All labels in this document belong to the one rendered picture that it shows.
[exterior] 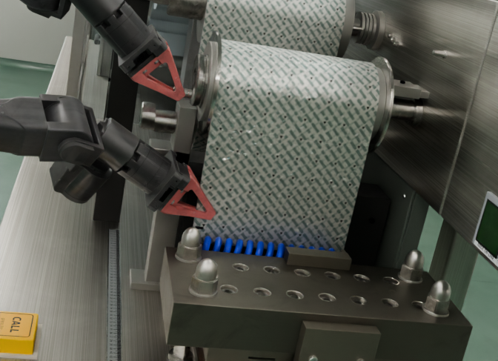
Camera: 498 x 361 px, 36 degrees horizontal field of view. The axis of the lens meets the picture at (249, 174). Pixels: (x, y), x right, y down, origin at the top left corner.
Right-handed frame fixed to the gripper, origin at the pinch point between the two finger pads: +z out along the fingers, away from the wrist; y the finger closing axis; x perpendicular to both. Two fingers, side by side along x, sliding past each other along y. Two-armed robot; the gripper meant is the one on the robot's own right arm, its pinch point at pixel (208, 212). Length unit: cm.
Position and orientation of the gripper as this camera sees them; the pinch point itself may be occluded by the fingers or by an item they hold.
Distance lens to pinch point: 110.1
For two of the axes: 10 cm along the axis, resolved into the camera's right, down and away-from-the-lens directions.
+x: 6.4, -7.5, -1.6
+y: 1.7, 3.4, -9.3
